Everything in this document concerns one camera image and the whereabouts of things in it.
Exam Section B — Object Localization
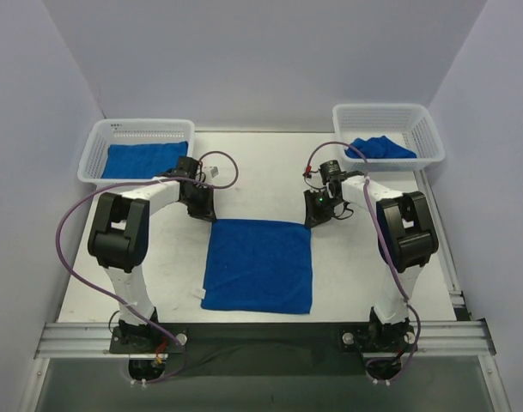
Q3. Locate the white basket with towels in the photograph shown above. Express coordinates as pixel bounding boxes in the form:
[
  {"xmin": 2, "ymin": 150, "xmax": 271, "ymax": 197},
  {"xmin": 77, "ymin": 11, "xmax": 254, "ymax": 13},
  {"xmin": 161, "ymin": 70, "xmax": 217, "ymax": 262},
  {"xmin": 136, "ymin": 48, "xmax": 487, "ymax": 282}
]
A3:
[{"xmin": 332, "ymin": 103, "xmax": 445, "ymax": 172}]

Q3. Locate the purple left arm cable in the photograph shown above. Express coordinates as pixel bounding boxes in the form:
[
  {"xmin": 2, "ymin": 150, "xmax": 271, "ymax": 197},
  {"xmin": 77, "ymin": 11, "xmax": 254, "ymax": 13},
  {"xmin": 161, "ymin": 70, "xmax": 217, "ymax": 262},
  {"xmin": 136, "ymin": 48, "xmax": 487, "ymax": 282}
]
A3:
[{"xmin": 55, "ymin": 150, "xmax": 240, "ymax": 384}]

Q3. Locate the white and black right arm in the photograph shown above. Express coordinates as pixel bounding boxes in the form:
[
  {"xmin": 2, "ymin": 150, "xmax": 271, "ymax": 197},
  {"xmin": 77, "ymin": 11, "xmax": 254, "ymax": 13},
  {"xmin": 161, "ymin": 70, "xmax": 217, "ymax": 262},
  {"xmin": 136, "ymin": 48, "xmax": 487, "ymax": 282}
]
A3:
[{"xmin": 304, "ymin": 160, "xmax": 439, "ymax": 342}]

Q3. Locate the blue towel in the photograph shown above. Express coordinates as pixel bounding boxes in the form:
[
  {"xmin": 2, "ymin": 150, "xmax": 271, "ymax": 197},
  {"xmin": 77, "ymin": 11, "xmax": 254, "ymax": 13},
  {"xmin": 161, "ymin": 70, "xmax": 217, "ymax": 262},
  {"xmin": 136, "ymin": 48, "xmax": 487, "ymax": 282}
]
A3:
[
  {"xmin": 101, "ymin": 141, "xmax": 188, "ymax": 179},
  {"xmin": 201, "ymin": 219, "xmax": 313, "ymax": 315}
]

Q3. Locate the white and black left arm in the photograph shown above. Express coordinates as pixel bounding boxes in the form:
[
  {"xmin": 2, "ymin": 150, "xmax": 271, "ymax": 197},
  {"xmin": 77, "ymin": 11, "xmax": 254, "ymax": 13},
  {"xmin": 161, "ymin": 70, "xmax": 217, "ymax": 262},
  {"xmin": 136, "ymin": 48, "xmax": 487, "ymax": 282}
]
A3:
[{"xmin": 88, "ymin": 156, "xmax": 217, "ymax": 342}]

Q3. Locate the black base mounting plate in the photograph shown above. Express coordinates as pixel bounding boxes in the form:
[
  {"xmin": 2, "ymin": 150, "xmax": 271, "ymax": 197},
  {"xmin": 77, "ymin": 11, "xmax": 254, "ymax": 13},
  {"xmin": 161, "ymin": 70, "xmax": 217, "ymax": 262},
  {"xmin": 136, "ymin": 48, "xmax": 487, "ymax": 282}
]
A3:
[{"xmin": 109, "ymin": 320, "xmax": 417, "ymax": 380}]

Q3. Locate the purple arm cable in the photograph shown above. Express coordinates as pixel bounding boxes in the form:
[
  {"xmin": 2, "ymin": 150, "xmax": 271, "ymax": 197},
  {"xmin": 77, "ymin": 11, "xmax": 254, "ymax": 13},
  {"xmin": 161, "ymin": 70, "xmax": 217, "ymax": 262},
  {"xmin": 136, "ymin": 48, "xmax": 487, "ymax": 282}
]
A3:
[
  {"xmin": 302, "ymin": 141, "xmax": 422, "ymax": 383},
  {"xmin": 55, "ymin": 150, "xmax": 240, "ymax": 384}
]

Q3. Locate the empty white plastic basket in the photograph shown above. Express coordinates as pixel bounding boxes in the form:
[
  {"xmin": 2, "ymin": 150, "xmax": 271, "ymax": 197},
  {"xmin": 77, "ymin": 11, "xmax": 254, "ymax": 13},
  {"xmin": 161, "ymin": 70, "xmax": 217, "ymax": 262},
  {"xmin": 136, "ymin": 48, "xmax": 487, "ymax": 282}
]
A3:
[{"xmin": 77, "ymin": 118, "xmax": 195, "ymax": 186}]

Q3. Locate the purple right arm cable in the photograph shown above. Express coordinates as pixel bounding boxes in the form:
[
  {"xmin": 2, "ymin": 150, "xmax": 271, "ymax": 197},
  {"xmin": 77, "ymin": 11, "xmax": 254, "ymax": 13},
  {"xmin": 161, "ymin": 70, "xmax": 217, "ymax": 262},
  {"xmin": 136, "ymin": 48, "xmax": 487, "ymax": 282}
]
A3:
[{"xmin": 302, "ymin": 141, "xmax": 422, "ymax": 383}]

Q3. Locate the blue towels pile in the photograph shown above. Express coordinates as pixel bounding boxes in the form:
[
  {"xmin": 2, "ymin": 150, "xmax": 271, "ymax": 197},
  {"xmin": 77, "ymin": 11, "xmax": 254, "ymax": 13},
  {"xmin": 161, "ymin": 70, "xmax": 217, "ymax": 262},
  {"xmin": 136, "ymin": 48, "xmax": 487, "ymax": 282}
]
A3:
[{"xmin": 344, "ymin": 136, "xmax": 417, "ymax": 160}]

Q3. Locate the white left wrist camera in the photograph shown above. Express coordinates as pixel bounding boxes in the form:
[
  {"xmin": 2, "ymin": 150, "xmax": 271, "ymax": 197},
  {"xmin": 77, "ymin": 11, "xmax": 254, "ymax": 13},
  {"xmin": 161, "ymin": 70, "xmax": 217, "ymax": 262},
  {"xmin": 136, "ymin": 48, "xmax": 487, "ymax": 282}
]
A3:
[{"xmin": 203, "ymin": 166, "xmax": 220, "ymax": 180}]

